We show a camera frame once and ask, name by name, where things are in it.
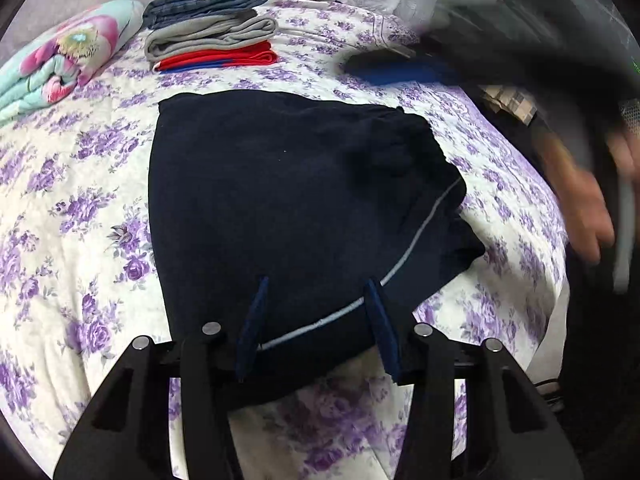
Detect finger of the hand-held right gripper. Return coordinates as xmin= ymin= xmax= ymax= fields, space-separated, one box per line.
xmin=342 ymin=52 xmax=463 ymax=88

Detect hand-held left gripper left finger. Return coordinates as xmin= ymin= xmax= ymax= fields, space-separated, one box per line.
xmin=54 ymin=276 xmax=271 ymax=480

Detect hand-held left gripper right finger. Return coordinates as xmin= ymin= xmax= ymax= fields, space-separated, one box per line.
xmin=364 ymin=278 xmax=586 ymax=480

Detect dark navy pants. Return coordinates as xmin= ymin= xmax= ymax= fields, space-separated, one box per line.
xmin=148 ymin=91 xmax=487 ymax=404

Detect folded grey pants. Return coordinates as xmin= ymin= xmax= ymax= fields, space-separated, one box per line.
xmin=145 ymin=14 xmax=279 ymax=63

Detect person's right hand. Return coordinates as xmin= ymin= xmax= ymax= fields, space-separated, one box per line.
xmin=542 ymin=127 xmax=640 ymax=266

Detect beige checkered curtain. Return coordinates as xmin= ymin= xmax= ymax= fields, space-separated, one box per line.
xmin=477 ymin=84 xmax=540 ymax=125

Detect folded red cloth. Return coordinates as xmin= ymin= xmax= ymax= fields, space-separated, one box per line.
xmin=152 ymin=40 xmax=279 ymax=73

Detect purple floral bedsheet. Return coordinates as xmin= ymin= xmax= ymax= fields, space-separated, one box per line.
xmin=0 ymin=0 xmax=571 ymax=480

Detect folded floral blanket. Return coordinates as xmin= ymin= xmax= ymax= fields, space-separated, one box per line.
xmin=0 ymin=0 xmax=146 ymax=124

